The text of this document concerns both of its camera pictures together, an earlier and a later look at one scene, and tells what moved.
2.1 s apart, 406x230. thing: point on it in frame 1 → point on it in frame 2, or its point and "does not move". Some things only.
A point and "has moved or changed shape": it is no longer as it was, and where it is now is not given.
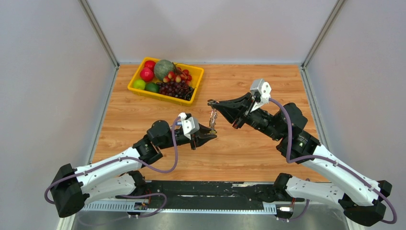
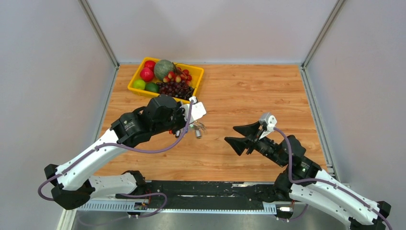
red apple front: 146,74 does not move
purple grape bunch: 180,89 does not move
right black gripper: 238,110 → 238,144
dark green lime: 152,86 does not move
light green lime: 139,84 does not move
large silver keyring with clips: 214,113 has moved or changed shape
